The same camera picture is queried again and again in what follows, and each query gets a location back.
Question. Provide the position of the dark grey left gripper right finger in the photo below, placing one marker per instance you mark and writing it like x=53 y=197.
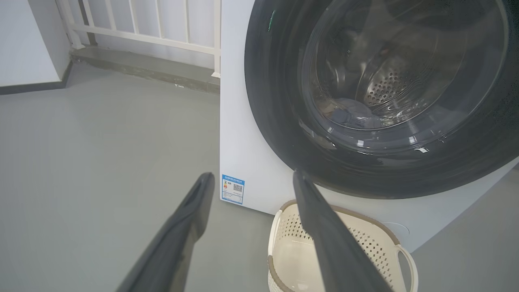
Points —
x=336 y=247

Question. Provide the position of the cream perforated plastic laundry basket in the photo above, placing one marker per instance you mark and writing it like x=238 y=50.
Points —
x=292 y=251

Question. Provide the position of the white front-load washing machine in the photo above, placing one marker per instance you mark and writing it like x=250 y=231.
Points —
x=239 y=101

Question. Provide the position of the white metal railing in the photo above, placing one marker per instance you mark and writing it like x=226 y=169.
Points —
x=154 y=38

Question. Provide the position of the blue cream orange patterned garment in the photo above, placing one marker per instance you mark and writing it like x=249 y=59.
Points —
x=352 y=112

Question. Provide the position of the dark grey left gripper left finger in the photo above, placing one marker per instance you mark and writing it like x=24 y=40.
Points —
x=178 y=239

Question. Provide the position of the blue energy label sticker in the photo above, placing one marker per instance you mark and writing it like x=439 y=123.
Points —
x=232 y=189

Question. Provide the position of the dark grey glass washer door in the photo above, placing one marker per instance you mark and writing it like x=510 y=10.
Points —
x=275 y=101

